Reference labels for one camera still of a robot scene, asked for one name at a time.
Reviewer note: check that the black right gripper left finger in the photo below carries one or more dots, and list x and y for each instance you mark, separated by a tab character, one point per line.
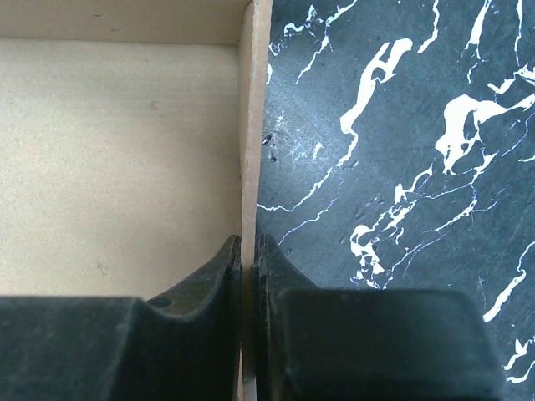
182	344

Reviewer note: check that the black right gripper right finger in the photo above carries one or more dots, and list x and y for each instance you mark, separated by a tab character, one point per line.
316	343

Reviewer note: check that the cardboard box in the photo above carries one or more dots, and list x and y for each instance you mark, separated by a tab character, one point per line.
130	141

